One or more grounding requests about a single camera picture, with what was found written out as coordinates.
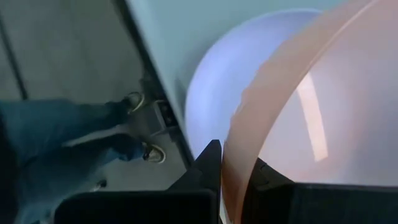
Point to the lavender plate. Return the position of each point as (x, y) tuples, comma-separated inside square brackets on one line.
[(217, 93)]

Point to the black aluminium table frame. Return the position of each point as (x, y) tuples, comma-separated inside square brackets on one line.
[(152, 85)]

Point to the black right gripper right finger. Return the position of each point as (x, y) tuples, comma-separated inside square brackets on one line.
[(264, 183)]

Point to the person's shoe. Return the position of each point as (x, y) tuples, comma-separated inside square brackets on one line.
[(135, 101), (155, 154)]

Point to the grey bracket with black camera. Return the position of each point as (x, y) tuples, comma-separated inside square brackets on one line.
[(166, 115)]

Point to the person's leg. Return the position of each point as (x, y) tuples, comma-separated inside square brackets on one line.
[(62, 118), (62, 174)]

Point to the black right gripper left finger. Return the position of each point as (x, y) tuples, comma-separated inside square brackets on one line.
[(205, 174)]

